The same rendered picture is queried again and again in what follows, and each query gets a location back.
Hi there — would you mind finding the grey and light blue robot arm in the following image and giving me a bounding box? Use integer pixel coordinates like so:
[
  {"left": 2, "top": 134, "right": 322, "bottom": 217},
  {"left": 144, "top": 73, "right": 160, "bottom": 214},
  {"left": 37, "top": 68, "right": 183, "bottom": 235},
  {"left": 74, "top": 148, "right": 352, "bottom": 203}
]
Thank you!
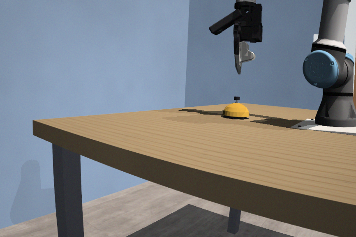
[{"left": 209, "top": 0, "right": 356, "bottom": 127}]

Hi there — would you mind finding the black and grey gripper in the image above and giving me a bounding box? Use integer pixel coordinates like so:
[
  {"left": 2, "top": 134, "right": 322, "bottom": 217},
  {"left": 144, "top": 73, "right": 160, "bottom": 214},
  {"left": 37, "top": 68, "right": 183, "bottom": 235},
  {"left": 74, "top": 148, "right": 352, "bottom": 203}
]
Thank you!
[{"left": 233, "top": 1, "right": 263, "bottom": 74}]

